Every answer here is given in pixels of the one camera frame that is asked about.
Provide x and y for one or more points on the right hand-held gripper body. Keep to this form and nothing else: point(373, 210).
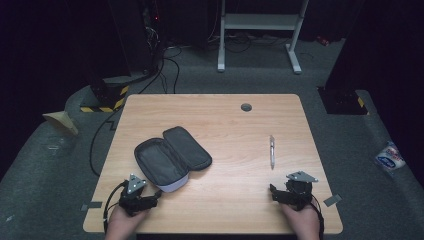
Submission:
point(299, 191)

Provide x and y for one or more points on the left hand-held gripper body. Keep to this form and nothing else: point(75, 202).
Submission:
point(133, 200)

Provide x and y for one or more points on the person's left hand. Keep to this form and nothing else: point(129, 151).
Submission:
point(121, 222)

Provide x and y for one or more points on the grey tape strip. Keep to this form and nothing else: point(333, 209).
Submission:
point(91, 206)
point(332, 200)

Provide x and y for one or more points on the silver pen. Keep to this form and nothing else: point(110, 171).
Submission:
point(272, 151)

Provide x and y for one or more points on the open black pencil case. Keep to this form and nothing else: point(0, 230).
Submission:
point(171, 156)

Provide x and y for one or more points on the white and blue packet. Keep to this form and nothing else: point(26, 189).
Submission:
point(389, 158)

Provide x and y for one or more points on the black stand base yellow stripes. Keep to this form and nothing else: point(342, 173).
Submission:
point(106, 96)
point(343, 101)

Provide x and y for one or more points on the beige cardboard piece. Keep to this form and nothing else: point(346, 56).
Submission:
point(61, 120)

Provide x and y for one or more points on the small red object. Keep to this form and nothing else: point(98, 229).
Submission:
point(322, 40)

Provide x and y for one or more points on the dark computer tower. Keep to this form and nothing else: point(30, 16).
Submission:
point(151, 33)

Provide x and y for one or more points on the white metal stand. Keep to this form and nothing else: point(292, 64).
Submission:
point(258, 21)

